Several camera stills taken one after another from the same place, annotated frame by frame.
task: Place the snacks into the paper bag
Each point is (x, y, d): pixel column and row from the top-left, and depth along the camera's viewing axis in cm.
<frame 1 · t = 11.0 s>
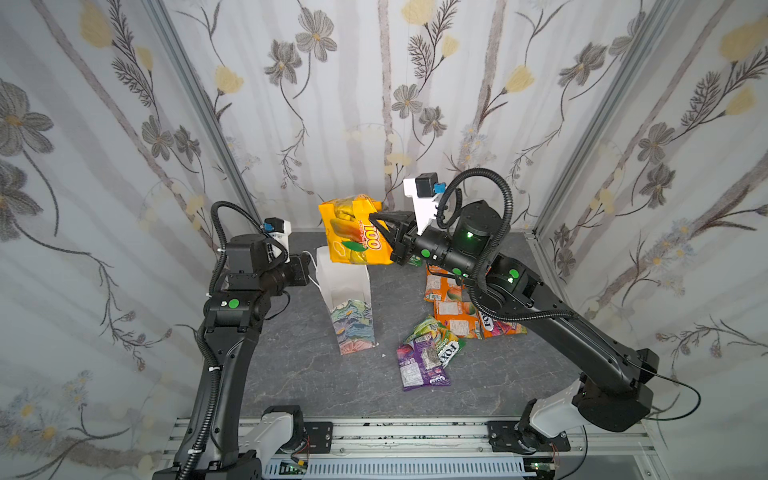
left hand: (306, 248, 68), fingers closed
right hand: (376, 207, 48), fingers closed
orange mango candy bag lower: (462, 324, 93), point 4 cm above the table
colourful Fox's candy bag: (489, 332, 92), point 3 cm above the table
green Fox's candy bag: (448, 343, 89), point 4 cm above the table
purple Fox's candy bag: (420, 364, 84), point 5 cm above the table

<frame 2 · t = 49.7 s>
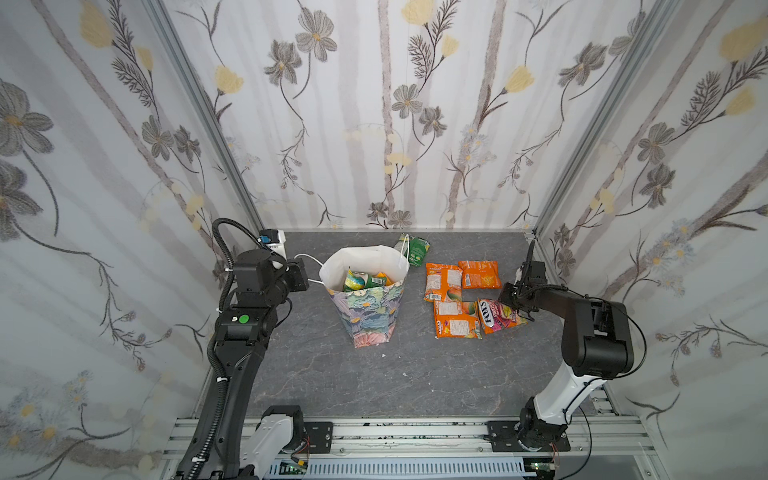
left hand: (298, 251, 71), fingers closed
right hand: (501, 289, 100), fingers closed
green Fox's candy bag: (360, 280, 86), point 18 cm above the table
small orange snack packet: (480, 274, 106), point 3 cm above the table
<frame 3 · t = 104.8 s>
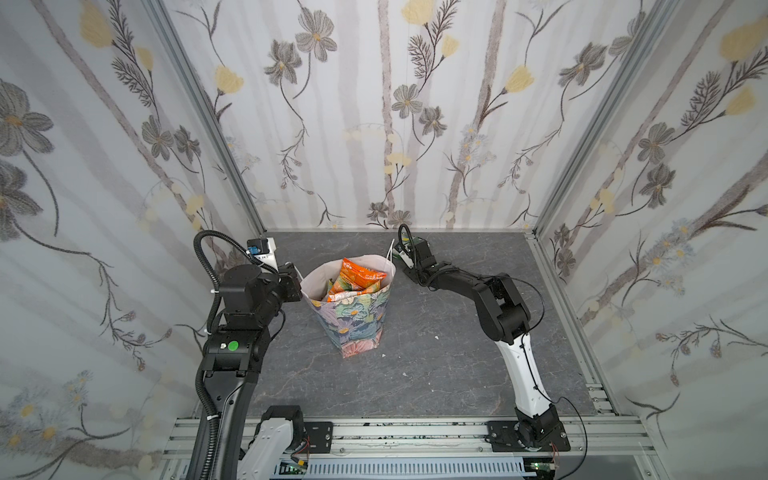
left hand: (289, 256, 67), fingers closed
right hand: (413, 249, 106), fingers open
small orange snack packet: (348, 265, 80), point 26 cm above the table
orange mango candy bag upper: (362, 278, 81), point 22 cm above the table
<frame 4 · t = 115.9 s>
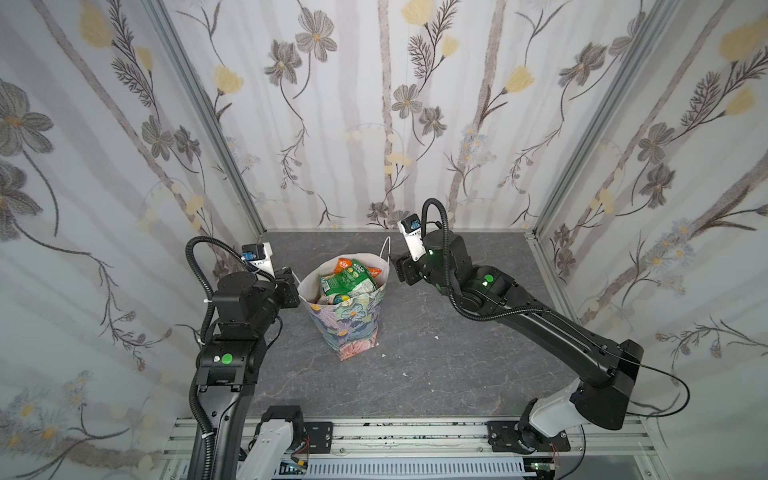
left hand: (286, 260, 65), fingers closed
right hand: (401, 241, 67), fingers open
green snack packet: (354, 279, 80), point 23 cm above the table
